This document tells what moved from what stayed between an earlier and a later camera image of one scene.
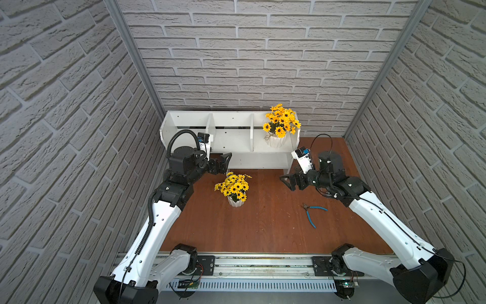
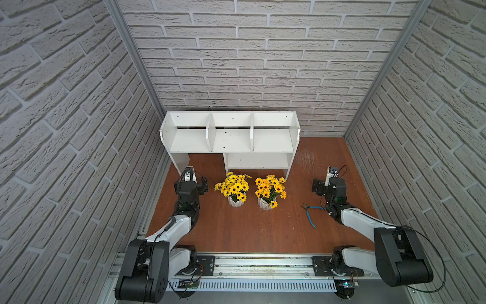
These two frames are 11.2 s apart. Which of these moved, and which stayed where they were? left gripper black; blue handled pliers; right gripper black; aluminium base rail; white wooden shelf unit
Moved: right gripper black; left gripper black
Stayed: blue handled pliers; white wooden shelf unit; aluminium base rail
